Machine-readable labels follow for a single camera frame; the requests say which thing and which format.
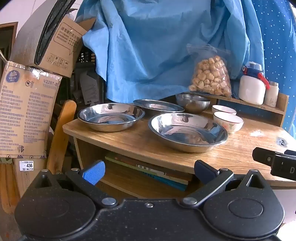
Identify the stack of books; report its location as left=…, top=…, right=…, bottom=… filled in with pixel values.
left=105, top=152, right=193, bottom=182

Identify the stainless steel bowl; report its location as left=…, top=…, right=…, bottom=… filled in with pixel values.
left=176, top=93, right=211, bottom=114

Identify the wooden desk riser shelf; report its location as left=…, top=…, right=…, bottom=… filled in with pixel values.
left=162, top=91, right=289, bottom=127

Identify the stainless steel plate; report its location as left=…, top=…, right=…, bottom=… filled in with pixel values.
left=148, top=113, right=229, bottom=153
left=133, top=99, right=185, bottom=117
left=77, top=103, right=145, bottom=132

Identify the white thermos steel cap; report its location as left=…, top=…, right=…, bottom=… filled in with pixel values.
left=264, top=81, right=279, bottom=107

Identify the rolled grey foam mat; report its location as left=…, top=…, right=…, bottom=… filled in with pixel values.
left=9, top=0, right=77, bottom=67

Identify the wooden desk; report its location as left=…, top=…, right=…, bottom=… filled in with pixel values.
left=62, top=93, right=296, bottom=200

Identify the blue white-dotted cloth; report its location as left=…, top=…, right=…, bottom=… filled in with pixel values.
left=217, top=0, right=296, bottom=139

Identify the black plastic crate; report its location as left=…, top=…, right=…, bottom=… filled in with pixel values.
left=74, top=49, right=97, bottom=70

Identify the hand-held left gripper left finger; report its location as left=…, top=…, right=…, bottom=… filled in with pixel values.
left=32, top=160, right=119, bottom=208

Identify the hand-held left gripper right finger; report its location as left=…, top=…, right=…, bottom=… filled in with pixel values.
left=180, top=160, right=267, bottom=208

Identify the teal cover book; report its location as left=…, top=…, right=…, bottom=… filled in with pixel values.
left=136, top=171, right=188, bottom=192

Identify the small white carton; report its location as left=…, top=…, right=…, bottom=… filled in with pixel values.
left=80, top=71, right=100, bottom=105

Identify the clear bag of snacks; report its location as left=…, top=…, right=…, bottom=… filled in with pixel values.
left=187, top=44, right=232, bottom=97

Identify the green spine book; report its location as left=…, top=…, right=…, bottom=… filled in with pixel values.
left=105, top=157, right=189, bottom=186

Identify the dark wooden door frame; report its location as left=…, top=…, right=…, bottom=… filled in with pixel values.
left=0, top=22, right=18, bottom=61

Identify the open brown cardboard box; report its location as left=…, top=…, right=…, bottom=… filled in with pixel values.
left=38, top=14, right=96, bottom=78

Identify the plain blue cloth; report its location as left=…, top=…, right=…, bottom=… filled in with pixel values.
left=76, top=0, right=264, bottom=104

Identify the large printed cardboard box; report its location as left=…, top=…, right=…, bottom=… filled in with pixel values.
left=0, top=61, right=63, bottom=159

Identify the cardboard box white label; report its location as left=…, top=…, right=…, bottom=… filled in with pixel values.
left=11, top=158, right=49, bottom=200

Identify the light wooden board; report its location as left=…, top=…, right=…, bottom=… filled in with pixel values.
left=0, top=162, right=21, bottom=214

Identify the white ceramic bowl red rim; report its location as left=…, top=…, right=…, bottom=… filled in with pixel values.
left=212, top=105, right=237, bottom=116
left=213, top=112, right=244, bottom=133

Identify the white water bottle blue lid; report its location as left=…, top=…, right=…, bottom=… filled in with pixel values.
left=238, top=62, right=270, bottom=105

